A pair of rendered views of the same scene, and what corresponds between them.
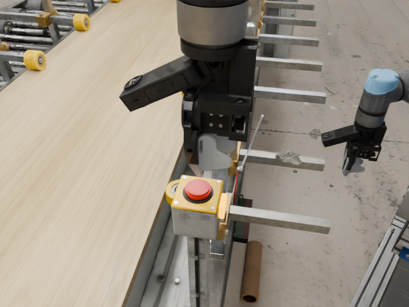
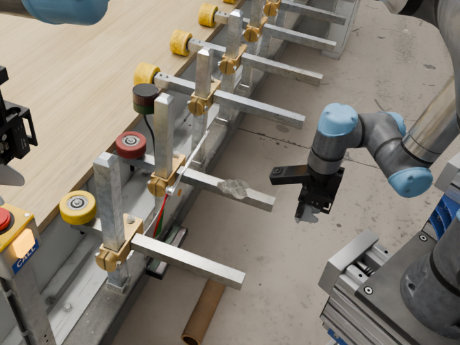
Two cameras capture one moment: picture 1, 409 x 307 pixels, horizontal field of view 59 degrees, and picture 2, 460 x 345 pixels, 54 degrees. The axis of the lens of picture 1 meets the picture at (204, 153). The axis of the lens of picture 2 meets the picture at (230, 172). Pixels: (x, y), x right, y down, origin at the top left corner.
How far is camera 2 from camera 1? 0.32 m
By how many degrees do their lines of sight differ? 4
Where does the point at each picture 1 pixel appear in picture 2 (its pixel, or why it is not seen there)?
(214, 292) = (94, 330)
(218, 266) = (112, 300)
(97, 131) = not seen: hidden behind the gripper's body
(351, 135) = (301, 177)
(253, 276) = (202, 316)
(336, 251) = (316, 306)
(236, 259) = (192, 291)
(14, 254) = not seen: outside the picture
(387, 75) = (341, 115)
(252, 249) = (212, 283)
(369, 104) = (319, 145)
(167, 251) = (70, 269)
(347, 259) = not seen: hidden behind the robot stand
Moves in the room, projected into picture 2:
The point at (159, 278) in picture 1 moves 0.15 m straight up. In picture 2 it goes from (47, 300) to (37, 265)
